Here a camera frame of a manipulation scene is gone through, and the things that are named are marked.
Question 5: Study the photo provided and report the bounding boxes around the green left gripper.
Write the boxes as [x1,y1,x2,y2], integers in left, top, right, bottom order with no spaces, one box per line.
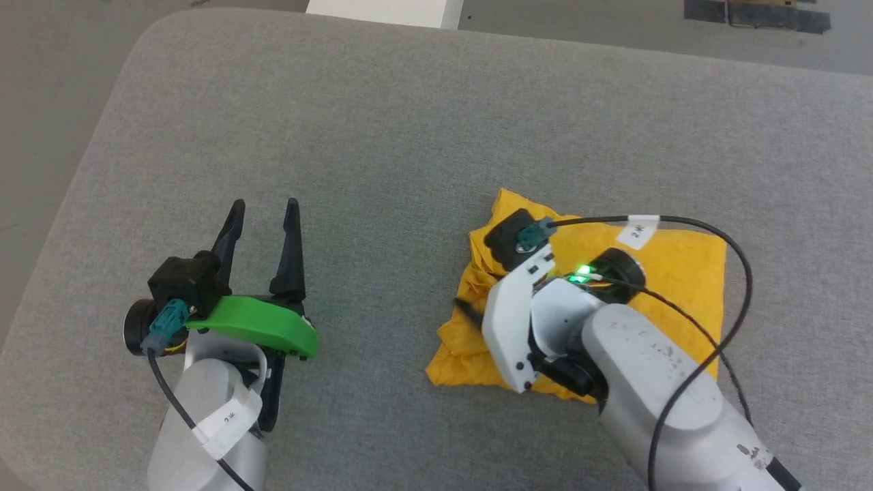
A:
[184,198,319,433]

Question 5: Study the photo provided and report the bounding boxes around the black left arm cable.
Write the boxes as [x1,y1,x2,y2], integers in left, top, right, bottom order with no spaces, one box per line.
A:
[140,300,254,491]

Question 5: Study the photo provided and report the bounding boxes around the grey fabric sofa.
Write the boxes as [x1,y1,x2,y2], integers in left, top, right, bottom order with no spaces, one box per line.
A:
[0,8,873,491]

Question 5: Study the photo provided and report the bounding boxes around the white flat box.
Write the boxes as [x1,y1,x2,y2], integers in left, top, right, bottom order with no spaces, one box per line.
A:
[304,0,467,30]

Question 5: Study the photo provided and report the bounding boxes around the white cable label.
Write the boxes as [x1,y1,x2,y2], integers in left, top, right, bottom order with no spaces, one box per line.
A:
[192,384,264,460]
[616,214,662,250]

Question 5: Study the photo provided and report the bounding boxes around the white left cable label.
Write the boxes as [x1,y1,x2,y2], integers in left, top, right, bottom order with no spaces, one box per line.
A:
[192,384,264,460]

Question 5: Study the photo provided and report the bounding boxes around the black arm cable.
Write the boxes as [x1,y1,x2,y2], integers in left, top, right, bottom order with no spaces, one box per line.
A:
[140,300,254,491]
[544,213,755,491]

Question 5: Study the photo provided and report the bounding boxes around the white right cable label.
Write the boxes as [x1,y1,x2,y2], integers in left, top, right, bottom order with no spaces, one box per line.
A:
[616,214,662,250]

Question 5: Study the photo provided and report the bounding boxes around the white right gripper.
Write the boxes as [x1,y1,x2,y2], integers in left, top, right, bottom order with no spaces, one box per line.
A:
[454,243,595,395]

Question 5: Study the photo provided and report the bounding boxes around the yellow shirt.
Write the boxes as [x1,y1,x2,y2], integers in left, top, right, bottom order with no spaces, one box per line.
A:
[424,188,728,404]

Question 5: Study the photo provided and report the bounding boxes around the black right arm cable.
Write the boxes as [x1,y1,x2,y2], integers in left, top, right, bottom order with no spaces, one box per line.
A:
[544,213,755,491]

